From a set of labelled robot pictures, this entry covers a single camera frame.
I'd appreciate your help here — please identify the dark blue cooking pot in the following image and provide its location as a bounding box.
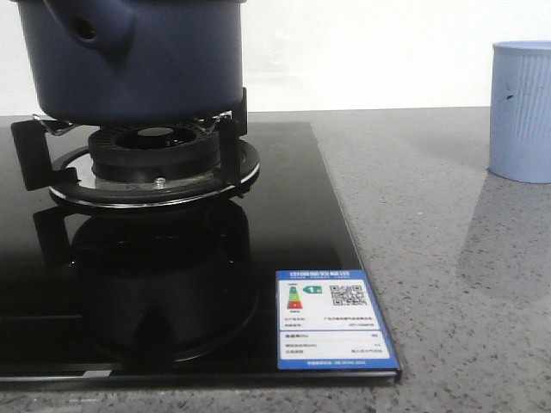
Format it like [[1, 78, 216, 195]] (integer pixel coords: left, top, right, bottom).
[[17, 1, 243, 126]]

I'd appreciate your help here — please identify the light blue ribbed cup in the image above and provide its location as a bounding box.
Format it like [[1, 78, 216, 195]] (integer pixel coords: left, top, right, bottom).
[[489, 40, 550, 183]]

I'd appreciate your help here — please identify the black gas burner head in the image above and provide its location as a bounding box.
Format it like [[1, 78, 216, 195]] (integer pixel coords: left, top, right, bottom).
[[88, 124, 220, 182]]

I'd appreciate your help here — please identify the blue white energy label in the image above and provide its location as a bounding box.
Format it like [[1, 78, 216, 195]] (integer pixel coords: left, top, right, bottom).
[[275, 269, 399, 373]]

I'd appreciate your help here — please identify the black metal pot support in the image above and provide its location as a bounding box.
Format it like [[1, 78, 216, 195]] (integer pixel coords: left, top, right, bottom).
[[10, 89, 260, 213]]

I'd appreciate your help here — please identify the black glass gas stove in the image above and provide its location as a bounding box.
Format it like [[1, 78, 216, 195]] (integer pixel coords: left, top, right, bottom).
[[1, 119, 402, 389]]

